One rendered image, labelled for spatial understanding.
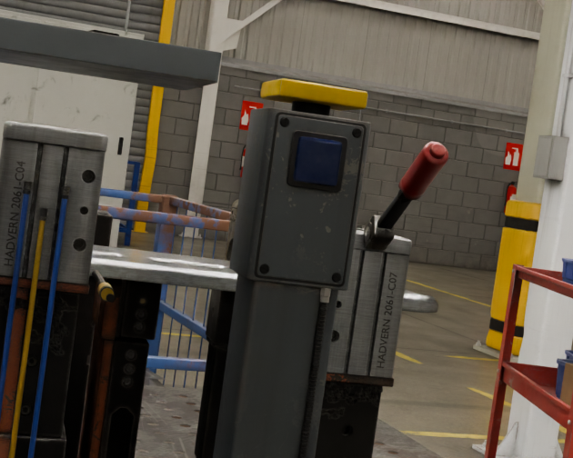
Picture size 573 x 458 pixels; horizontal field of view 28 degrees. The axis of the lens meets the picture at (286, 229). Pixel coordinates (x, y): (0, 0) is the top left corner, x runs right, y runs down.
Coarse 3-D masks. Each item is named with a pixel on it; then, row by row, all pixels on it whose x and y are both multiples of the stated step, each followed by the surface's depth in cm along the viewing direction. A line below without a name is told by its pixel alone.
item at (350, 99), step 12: (264, 84) 78; (276, 84) 74; (288, 84) 73; (300, 84) 73; (312, 84) 74; (264, 96) 78; (276, 96) 74; (288, 96) 73; (300, 96) 73; (312, 96) 74; (324, 96) 74; (336, 96) 74; (348, 96) 74; (360, 96) 74; (300, 108) 76; (312, 108) 75; (324, 108) 76; (336, 108) 78; (348, 108) 76; (360, 108) 75
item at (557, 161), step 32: (544, 160) 476; (544, 192) 486; (544, 224) 484; (544, 256) 481; (544, 288) 478; (544, 320) 476; (544, 352) 477; (512, 416) 490; (544, 416) 480; (480, 448) 493; (512, 448) 486; (544, 448) 482
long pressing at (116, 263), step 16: (96, 256) 103; (112, 256) 105; (128, 256) 108; (144, 256) 110; (160, 256) 112; (176, 256) 115; (192, 256) 117; (112, 272) 99; (128, 272) 99; (144, 272) 99; (160, 272) 100; (176, 272) 100; (192, 272) 100; (208, 272) 101; (224, 272) 102; (208, 288) 101; (224, 288) 101; (416, 304) 105; (432, 304) 107
